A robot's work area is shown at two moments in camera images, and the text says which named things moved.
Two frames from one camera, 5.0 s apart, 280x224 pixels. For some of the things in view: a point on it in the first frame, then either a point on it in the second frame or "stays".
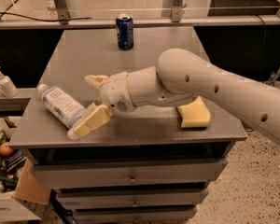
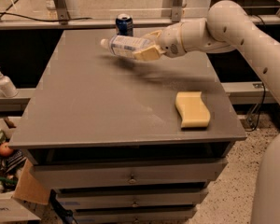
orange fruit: [5, 149] stays
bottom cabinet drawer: [136, 217] stays
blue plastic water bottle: [61, 105] to [124, 45]
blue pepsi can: [124, 28] stays
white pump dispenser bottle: [5, 83] stays
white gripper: [117, 92] to [171, 42]
